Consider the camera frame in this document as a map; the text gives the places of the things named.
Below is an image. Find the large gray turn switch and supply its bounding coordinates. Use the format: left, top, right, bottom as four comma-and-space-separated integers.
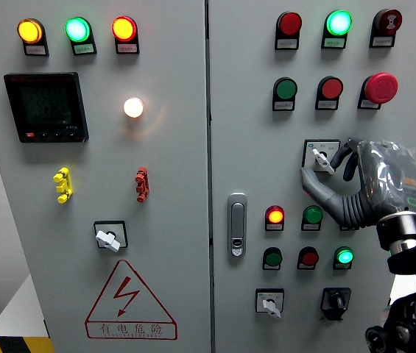
301, 138, 342, 174

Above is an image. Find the small green unlit lamp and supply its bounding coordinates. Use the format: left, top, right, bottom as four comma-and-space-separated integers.
302, 204, 324, 224

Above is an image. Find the small green lit lamp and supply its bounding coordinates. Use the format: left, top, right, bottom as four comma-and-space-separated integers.
333, 246, 355, 265

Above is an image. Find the large red stop button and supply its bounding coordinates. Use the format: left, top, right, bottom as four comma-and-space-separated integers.
362, 71, 399, 105

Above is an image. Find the large red push button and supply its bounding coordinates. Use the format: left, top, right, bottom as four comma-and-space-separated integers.
317, 76, 345, 100

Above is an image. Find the small red push button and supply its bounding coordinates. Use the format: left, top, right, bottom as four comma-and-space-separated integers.
297, 246, 320, 267

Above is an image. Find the small red lit lamp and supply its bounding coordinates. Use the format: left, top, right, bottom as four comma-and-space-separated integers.
264, 204, 286, 224

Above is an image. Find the grey cabinet door with lock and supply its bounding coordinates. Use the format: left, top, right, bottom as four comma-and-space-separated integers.
206, 0, 416, 353

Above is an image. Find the large green push button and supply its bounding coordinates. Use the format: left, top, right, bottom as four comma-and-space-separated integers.
273, 76, 299, 101

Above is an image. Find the small green push button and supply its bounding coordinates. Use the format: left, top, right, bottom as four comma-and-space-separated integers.
262, 246, 283, 268

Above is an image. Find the silver door lock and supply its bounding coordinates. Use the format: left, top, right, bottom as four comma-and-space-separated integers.
227, 192, 248, 257

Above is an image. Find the dark red buzzer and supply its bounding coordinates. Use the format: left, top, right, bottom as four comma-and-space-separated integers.
373, 8, 403, 36

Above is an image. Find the large green round lamp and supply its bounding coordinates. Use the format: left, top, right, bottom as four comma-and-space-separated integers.
64, 16, 91, 43
325, 10, 353, 37

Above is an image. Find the large red unlit lamp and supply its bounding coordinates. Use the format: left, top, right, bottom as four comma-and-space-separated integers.
276, 11, 303, 37

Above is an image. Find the grey cabinet door with display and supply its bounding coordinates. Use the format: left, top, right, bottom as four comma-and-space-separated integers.
0, 0, 212, 353

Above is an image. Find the white round lamp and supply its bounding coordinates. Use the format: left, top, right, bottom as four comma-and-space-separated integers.
123, 96, 145, 119

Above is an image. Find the red warning triangle sticker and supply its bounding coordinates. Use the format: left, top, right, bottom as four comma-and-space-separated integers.
84, 259, 178, 340

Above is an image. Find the large red lit lamp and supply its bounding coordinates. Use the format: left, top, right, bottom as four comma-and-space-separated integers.
111, 15, 138, 43

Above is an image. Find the black display meter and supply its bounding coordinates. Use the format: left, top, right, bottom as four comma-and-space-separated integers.
3, 71, 90, 143

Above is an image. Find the large yellow round lamp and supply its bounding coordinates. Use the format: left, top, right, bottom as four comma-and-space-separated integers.
16, 18, 44, 45

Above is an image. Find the black yellow striped tape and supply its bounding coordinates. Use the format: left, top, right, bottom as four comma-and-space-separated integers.
0, 335, 54, 353

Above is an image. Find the black-handled turn switch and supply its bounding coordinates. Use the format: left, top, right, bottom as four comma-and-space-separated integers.
320, 287, 352, 323

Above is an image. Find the small gray turn switch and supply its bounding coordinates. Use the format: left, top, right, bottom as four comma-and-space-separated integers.
254, 288, 286, 319

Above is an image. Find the small red handle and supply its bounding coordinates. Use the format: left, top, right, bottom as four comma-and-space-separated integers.
135, 166, 150, 203

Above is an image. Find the white-handled switch on black plate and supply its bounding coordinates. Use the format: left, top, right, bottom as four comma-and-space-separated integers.
93, 220, 129, 252

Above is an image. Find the small yellow handle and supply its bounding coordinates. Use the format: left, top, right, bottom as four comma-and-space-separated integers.
52, 166, 74, 204

